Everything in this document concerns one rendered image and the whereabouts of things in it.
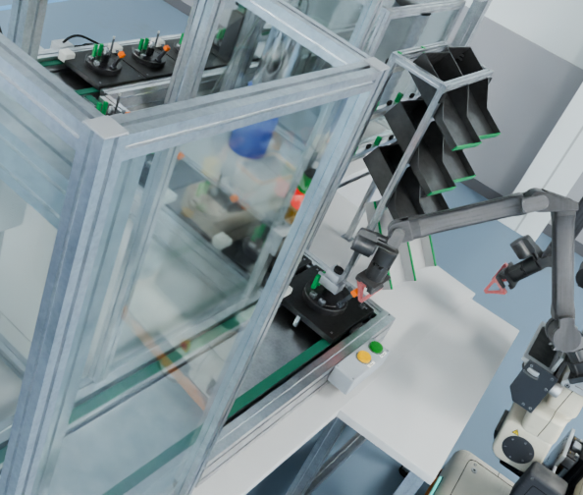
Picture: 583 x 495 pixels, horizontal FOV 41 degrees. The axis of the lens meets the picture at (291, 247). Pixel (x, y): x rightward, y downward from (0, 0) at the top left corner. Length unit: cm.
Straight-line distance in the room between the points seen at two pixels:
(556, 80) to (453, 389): 332
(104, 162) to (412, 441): 167
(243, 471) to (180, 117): 130
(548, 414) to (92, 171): 206
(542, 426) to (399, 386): 49
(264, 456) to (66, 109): 141
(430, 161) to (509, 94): 320
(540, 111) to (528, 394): 327
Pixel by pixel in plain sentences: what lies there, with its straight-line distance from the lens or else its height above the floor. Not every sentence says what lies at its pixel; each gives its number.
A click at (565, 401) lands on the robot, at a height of 95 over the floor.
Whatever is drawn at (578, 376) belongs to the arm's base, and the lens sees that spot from 231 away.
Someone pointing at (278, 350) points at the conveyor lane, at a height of 92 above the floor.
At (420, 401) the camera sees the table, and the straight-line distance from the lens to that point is 240.
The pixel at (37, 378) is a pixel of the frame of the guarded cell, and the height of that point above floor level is 166.
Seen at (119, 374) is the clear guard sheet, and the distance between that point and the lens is 109.
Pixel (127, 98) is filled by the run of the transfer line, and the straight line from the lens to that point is 310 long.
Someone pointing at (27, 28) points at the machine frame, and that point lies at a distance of 167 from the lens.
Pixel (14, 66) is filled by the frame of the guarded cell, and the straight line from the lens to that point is 80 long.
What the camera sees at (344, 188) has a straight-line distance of 334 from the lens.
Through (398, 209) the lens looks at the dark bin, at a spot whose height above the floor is 123.
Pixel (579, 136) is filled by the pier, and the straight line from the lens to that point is 531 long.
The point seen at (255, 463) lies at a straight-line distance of 200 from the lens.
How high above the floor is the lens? 236
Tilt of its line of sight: 34 degrees down
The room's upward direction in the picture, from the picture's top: 24 degrees clockwise
